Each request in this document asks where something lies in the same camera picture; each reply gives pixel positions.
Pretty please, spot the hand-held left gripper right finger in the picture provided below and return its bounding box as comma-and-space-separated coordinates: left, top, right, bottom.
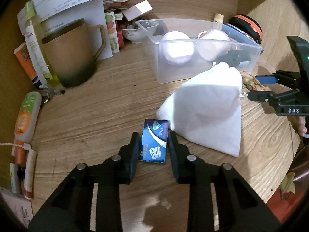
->
168, 131, 283, 232

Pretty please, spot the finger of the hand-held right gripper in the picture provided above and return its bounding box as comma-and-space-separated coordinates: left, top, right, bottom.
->
255, 71, 301, 87
248, 90, 302, 107

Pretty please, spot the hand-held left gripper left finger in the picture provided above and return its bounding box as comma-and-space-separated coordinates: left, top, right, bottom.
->
28, 132, 141, 232

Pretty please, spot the small blue card box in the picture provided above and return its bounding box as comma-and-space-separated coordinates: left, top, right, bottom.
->
138, 119, 169, 164

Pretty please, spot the white cloth bag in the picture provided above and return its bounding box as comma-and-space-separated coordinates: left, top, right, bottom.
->
156, 61, 242, 157

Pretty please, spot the clear plastic storage box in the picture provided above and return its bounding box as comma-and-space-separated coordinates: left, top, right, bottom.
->
135, 18, 263, 84

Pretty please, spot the white round ball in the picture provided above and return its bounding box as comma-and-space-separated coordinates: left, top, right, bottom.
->
161, 31, 194, 66

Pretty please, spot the wooden desktop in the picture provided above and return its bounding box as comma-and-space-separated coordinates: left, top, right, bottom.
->
31, 41, 302, 232

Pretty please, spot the person's right hand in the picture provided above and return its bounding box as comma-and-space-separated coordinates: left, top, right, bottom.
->
298, 116, 309, 138

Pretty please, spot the black orange round case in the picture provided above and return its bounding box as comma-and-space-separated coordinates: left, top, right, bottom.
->
229, 14, 263, 45

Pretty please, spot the yellow-green cloth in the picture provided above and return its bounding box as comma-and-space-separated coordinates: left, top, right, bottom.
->
280, 171, 296, 194

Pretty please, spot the small metal black tool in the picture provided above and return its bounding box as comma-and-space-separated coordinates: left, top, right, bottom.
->
40, 87, 65, 102

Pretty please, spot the white red stick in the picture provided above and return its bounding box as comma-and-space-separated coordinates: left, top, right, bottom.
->
23, 150, 37, 200

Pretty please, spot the red fabric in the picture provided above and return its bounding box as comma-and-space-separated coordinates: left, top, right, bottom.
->
267, 188, 305, 223

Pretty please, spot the brown green mug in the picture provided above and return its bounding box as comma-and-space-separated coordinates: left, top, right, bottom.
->
42, 19, 107, 88

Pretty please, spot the white tube with orange print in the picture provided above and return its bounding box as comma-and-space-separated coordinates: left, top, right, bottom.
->
14, 91, 42, 142

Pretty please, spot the white ceramic bowl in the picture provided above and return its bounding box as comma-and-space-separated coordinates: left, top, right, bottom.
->
121, 24, 149, 44

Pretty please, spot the fruit-print box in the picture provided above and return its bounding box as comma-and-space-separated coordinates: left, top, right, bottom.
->
105, 12, 120, 53

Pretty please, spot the pale green stick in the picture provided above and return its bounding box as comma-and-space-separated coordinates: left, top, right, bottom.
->
10, 163, 22, 195

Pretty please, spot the white booklet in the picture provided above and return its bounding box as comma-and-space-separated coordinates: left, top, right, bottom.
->
0, 186, 34, 228

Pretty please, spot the white paper board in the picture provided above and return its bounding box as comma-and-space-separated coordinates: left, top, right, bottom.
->
17, 0, 113, 60

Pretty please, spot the small white carton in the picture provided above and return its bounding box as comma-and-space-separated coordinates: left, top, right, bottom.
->
123, 0, 153, 22

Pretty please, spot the orange packet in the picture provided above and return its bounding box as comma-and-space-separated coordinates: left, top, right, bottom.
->
14, 42, 40, 85

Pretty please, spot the yellow-green bottle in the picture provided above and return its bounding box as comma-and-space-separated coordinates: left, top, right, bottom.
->
24, 1, 61, 87

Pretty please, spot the stack of coloured papers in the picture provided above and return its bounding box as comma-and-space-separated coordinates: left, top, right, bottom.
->
103, 0, 129, 21

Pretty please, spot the white handwritten paper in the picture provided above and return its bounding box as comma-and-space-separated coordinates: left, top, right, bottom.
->
31, 0, 94, 20

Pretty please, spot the white cable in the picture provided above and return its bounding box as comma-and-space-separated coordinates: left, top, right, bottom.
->
0, 142, 32, 151

